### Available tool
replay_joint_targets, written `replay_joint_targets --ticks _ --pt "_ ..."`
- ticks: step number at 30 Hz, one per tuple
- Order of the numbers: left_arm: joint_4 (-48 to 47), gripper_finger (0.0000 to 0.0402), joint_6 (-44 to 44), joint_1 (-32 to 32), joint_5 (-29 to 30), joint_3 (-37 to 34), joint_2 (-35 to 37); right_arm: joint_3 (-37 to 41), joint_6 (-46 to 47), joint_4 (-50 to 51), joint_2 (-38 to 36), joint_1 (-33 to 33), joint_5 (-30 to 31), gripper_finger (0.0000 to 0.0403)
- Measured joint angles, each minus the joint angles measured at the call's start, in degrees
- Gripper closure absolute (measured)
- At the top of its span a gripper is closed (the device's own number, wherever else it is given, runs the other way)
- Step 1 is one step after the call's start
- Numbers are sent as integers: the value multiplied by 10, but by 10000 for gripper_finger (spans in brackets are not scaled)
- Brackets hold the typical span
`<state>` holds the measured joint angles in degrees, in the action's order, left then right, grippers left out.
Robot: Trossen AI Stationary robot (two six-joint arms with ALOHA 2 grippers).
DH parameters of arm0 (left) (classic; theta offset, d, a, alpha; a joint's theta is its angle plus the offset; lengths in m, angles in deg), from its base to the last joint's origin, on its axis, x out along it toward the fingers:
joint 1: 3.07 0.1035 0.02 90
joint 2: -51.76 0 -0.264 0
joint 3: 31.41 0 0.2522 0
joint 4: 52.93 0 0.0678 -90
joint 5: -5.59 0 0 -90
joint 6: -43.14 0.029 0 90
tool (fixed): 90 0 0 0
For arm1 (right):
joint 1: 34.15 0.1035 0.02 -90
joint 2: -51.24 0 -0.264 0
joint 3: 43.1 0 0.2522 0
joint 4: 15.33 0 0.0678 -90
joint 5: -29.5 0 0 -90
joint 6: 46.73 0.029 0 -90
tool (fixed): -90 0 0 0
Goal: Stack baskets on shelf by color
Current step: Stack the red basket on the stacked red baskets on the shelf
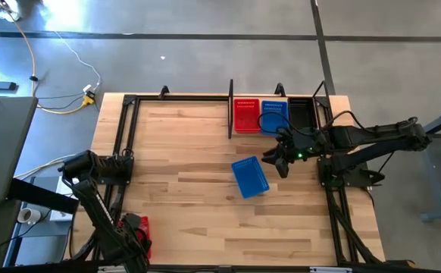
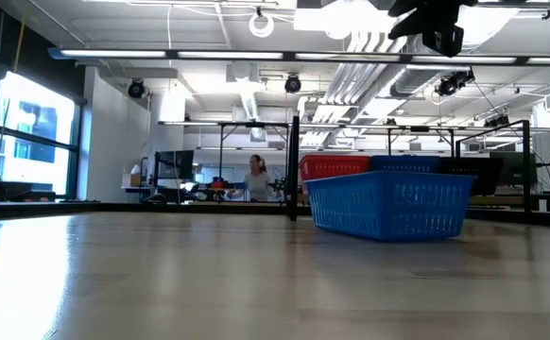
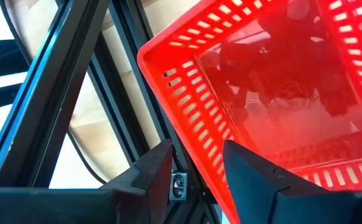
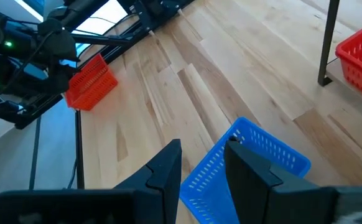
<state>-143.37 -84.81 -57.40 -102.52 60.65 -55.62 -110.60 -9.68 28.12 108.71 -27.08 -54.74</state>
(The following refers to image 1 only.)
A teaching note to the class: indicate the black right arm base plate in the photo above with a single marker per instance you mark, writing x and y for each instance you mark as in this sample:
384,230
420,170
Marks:
357,180

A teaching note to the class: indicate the black metal rig frame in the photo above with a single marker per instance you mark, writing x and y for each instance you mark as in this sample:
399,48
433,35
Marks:
182,98

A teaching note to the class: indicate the white floor box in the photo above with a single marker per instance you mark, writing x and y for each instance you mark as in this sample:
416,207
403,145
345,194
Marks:
10,13

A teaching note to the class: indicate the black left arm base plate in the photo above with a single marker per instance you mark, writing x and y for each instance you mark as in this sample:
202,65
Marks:
126,180

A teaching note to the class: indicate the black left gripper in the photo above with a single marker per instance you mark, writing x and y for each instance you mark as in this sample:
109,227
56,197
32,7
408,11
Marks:
133,246

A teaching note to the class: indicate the grey desk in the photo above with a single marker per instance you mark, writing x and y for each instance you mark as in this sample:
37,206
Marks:
4,144

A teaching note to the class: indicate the black plastic basket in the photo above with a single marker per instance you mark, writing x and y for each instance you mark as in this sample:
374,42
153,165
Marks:
302,113

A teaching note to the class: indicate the white label strip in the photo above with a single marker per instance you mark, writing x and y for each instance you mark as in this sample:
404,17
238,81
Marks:
331,270

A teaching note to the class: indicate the white paper cup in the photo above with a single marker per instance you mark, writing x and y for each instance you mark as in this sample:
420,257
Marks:
27,216

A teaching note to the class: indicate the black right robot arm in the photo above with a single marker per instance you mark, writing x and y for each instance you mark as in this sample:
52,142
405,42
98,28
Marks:
376,132

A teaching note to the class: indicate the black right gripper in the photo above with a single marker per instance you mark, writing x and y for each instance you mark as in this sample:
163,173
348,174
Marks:
290,148

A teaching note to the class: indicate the wooden shelf with black frame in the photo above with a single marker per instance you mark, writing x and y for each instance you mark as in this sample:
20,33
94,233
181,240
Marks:
230,113

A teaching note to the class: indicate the black beam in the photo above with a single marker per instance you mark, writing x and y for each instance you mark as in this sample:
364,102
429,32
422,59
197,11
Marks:
42,196

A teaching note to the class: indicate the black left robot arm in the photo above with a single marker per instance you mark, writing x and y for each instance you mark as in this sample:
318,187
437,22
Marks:
91,204

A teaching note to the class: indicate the grey-blue metal stand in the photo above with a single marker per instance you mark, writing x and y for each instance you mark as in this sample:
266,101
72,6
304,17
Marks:
432,176

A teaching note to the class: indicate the yellow and white power plug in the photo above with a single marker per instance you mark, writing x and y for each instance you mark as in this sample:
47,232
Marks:
88,99

